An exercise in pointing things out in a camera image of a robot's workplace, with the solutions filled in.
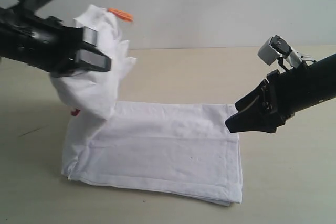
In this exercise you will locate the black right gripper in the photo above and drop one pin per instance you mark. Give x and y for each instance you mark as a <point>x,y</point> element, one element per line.
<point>290,92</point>

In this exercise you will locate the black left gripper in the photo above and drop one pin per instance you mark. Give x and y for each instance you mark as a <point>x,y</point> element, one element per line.
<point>49,45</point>

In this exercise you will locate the white t-shirt with red lettering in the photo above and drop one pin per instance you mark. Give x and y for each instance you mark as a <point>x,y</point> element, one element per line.
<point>183,149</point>

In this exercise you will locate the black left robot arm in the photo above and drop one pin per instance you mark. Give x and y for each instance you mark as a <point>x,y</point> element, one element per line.
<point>48,45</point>

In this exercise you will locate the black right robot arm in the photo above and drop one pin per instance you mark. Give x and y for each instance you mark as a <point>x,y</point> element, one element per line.
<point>324,81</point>

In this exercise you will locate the orange neck size tag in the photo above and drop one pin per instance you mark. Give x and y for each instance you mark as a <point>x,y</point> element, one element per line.
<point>121,14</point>

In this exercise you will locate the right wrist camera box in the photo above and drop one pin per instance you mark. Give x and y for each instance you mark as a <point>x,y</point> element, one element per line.
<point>276,48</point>

